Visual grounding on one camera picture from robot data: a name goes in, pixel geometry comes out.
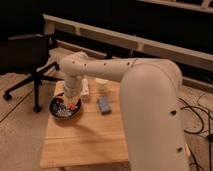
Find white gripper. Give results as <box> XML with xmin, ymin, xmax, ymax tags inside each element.
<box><xmin>63</xmin><ymin>77</ymin><xmax>82</xmax><ymax>98</ymax></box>

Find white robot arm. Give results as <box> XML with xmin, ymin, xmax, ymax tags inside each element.
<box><xmin>60</xmin><ymin>52</ymin><xmax>190</xmax><ymax>171</ymax></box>

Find dark ceramic bowl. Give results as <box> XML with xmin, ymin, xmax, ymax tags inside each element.
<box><xmin>49</xmin><ymin>93</ymin><xmax>82</xmax><ymax>119</ymax></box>

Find white plastic bottle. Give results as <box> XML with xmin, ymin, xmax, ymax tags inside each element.
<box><xmin>81</xmin><ymin>78</ymin><xmax>90</xmax><ymax>98</ymax></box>

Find white cup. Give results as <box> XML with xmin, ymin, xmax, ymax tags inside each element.
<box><xmin>95</xmin><ymin>78</ymin><xmax>108</xmax><ymax>92</ymax></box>

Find blue grey sponge block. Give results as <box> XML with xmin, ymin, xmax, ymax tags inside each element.
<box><xmin>97</xmin><ymin>97</ymin><xmax>111</xmax><ymax>114</ymax></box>

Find black office chair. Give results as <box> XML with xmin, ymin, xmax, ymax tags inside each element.
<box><xmin>0</xmin><ymin>35</ymin><xmax>59</xmax><ymax>113</ymax></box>

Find white wooden shelf frame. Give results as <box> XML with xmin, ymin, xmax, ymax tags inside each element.
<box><xmin>44</xmin><ymin>14</ymin><xmax>213</xmax><ymax>72</ymax></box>

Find black floor cables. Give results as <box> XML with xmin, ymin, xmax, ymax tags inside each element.
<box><xmin>176</xmin><ymin>91</ymin><xmax>213</xmax><ymax>171</ymax></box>

